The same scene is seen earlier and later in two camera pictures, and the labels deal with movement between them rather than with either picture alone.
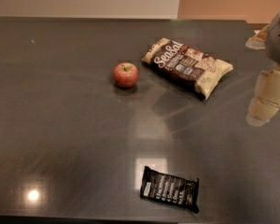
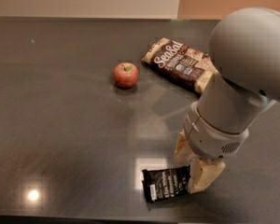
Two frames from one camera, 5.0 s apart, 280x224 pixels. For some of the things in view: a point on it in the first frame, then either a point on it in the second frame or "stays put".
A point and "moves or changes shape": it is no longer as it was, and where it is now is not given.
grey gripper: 278,39 → 212,138
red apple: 125,75 stays put
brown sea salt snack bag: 199,70 stays put
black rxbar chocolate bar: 177,190 moves or changes shape
